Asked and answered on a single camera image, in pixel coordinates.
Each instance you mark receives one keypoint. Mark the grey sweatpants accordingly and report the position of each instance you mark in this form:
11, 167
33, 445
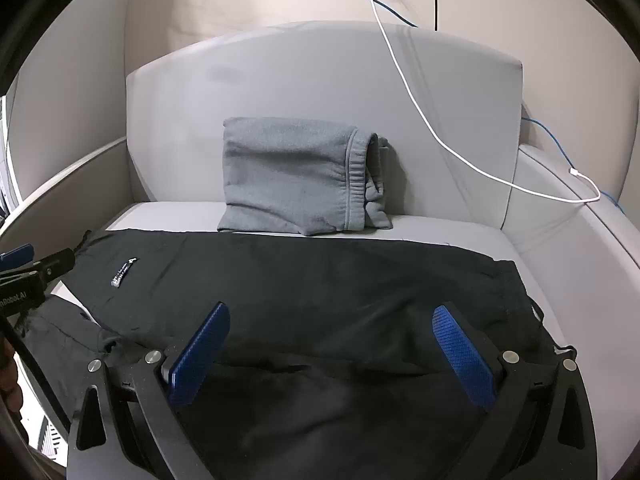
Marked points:
290, 180

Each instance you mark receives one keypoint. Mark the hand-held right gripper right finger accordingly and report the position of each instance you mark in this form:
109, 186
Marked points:
462, 355

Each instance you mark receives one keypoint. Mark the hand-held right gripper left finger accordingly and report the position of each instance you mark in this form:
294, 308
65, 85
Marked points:
200, 355

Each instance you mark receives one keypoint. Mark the black pants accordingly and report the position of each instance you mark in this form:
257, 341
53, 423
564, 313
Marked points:
325, 285

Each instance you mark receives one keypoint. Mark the light grey sofa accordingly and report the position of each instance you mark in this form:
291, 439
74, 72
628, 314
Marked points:
300, 70

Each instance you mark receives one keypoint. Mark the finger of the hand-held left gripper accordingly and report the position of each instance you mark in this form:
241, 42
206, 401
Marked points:
15, 253
52, 265

